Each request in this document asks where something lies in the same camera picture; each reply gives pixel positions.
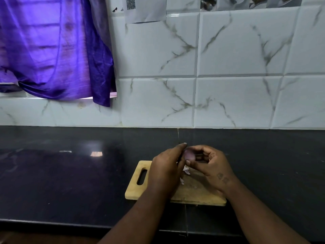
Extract person's left hand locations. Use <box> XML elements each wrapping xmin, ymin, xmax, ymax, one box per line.
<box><xmin>147</xmin><ymin>142</ymin><xmax>188</xmax><ymax>197</ymax></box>

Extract person's right hand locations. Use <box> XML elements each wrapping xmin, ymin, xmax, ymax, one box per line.
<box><xmin>185</xmin><ymin>144</ymin><xmax>240</xmax><ymax>199</ymax></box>

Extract onion peel scraps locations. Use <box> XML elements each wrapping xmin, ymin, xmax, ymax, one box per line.
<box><xmin>179</xmin><ymin>165</ymin><xmax>191</xmax><ymax>185</ymax></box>

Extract person's right forearm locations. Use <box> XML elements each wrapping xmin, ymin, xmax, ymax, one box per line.
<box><xmin>224</xmin><ymin>179</ymin><xmax>311</xmax><ymax>244</ymax></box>

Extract person's left forearm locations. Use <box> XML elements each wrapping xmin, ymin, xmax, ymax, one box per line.
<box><xmin>97</xmin><ymin>188</ymin><xmax>171</xmax><ymax>244</ymax></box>

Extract wooden cutting board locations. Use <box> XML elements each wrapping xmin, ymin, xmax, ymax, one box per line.
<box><xmin>125</xmin><ymin>160</ymin><xmax>227</xmax><ymax>207</ymax></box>

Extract dark wooden cabinet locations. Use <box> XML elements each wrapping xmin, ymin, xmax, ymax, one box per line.
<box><xmin>0</xmin><ymin>230</ymin><xmax>325</xmax><ymax>244</ymax></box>

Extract white paper sheet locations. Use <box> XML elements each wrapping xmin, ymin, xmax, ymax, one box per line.
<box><xmin>122</xmin><ymin>0</ymin><xmax>167</xmax><ymax>24</ymax></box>

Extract purple satin curtain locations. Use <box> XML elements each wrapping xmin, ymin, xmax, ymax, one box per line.
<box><xmin>0</xmin><ymin>0</ymin><xmax>117</xmax><ymax>107</ymax></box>

